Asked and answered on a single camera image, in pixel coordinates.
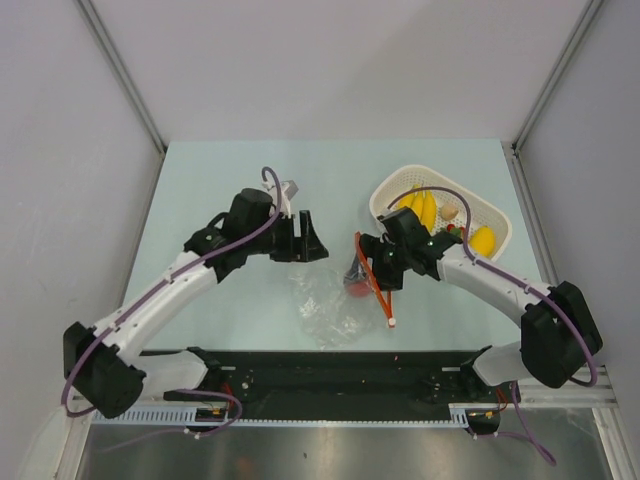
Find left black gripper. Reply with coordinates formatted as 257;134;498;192
246;211;328;263

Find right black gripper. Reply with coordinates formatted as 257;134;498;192
345;234;411;293

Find clear zip top bag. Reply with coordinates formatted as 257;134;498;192
289;252;389;350

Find yellow fake bananas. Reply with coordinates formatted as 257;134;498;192
395;190;437;234

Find beige fake egg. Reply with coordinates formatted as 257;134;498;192
440;203;459;221

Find yellow fake lemon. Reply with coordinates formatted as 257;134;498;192
469;226;496;258

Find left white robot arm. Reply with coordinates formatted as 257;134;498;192
63;180;329;419

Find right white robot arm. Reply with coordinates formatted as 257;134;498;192
355;208;603;401

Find white perforated plastic basket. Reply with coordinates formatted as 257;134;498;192
369;165;512;260

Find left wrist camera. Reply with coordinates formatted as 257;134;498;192
280;180;299;201

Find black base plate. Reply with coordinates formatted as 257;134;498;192
163;350;510;419

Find white cable duct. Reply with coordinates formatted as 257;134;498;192
91;404;501;432

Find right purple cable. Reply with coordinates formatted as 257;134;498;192
387;185;601;466

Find purple cable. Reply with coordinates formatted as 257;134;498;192
387;185;601;466
60;165;281;454

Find aluminium frame rail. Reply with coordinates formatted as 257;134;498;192
518;367;617;408

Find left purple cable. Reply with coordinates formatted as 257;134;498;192
60;165;281;454

